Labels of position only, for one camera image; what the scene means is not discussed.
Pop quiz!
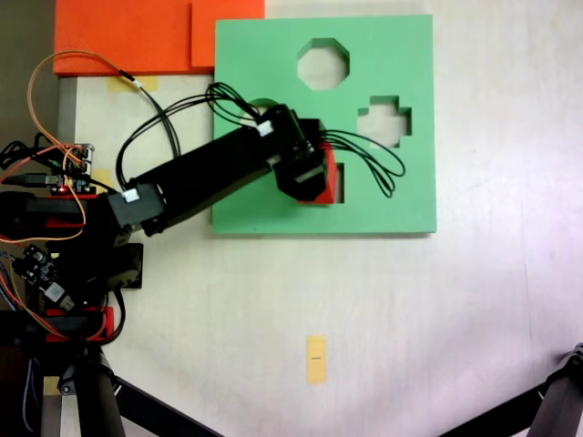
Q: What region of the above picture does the red square block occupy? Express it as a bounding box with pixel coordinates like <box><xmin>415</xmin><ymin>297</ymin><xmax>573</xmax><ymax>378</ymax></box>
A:
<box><xmin>295</xmin><ymin>141</ymin><xmax>341</xmax><ymax>207</ymax></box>

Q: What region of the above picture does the blue braided cable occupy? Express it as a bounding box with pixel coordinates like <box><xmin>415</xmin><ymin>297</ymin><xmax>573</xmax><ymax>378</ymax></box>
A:
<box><xmin>22</xmin><ymin>357</ymin><xmax>38</xmax><ymax>434</ymax></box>

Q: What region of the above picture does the black circuit board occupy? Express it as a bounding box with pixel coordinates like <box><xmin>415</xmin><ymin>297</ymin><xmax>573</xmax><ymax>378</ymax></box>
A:
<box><xmin>11</xmin><ymin>243</ymin><xmax>77</xmax><ymax>310</ymax></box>

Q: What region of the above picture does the black red table clamp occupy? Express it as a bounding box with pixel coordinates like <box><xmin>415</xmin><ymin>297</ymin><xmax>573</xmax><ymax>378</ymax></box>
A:
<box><xmin>0</xmin><ymin>190</ymin><xmax>99</xmax><ymax>229</ymax></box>
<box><xmin>0</xmin><ymin>307</ymin><xmax>115</xmax><ymax>342</ymax></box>

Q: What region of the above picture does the short orange cable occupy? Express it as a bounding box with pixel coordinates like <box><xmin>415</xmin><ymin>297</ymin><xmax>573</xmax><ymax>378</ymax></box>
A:
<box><xmin>0</xmin><ymin>149</ymin><xmax>88</xmax><ymax>243</ymax></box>

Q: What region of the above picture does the circuit board with wires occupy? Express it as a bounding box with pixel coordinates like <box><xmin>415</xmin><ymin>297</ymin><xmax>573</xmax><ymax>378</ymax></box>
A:
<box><xmin>47</xmin><ymin>143</ymin><xmax>97</xmax><ymax>196</ymax></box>

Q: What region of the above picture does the black USB cable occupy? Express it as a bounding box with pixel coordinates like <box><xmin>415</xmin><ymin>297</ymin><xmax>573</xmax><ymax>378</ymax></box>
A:
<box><xmin>0</xmin><ymin>171</ymin><xmax>52</xmax><ymax>187</ymax></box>

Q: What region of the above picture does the large orange flat block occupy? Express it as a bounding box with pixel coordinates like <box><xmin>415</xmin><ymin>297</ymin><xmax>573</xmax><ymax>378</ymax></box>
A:
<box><xmin>53</xmin><ymin>0</ymin><xmax>193</xmax><ymax>76</ymax></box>

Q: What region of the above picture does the green shape sorter board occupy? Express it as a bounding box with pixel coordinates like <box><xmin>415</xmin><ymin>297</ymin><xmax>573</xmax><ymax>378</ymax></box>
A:
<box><xmin>211</xmin><ymin>14</ymin><xmax>437</xmax><ymax>237</ymax></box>

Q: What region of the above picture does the yellow tape label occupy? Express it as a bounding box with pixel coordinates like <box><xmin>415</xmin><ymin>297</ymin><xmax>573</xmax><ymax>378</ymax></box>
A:
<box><xmin>305</xmin><ymin>335</ymin><xmax>328</xmax><ymax>386</ymax></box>

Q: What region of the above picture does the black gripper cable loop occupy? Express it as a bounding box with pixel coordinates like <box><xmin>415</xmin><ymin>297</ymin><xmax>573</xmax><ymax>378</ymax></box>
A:
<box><xmin>318</xmin><ymin>129</ymin><xmax>406</xmax><ymax>200</ymax></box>

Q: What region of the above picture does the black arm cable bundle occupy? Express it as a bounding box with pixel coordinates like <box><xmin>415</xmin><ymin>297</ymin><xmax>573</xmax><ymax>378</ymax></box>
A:
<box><xmin>116</xmin><ymin>81</ymin><xmax>274</xmax><ymax>192</ymax></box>

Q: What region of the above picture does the long orange cable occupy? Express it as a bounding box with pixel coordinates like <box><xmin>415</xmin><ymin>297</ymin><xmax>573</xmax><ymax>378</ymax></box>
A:
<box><xmin>26</xmin><ymin>49</ymin><xmax>142</xmax><ymax>183</ymax></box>

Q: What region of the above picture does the yellowish masking tape piece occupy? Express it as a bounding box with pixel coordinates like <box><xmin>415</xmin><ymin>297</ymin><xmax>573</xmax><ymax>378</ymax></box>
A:
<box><xmin>93</xmin><ymin>168</ymin><xmax>118</xmax><ymax>190</ymax></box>
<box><xmin>107</xmin><ymin>75</ymin><xmax>159</xmax><ymax>93</ymax></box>

